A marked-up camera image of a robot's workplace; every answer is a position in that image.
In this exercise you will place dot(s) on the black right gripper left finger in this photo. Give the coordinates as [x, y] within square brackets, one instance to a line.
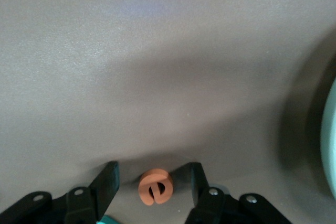
[105, 187]

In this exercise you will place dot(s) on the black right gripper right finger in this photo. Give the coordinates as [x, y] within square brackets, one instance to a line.
[202, 197]

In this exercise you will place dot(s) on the orange letter e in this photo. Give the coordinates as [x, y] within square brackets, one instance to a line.
[145, 190]

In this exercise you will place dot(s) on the brown table cover sheet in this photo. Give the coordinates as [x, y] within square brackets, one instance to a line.
[157, 77]

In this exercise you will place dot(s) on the light green plate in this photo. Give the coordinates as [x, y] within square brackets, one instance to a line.
[331, 142]

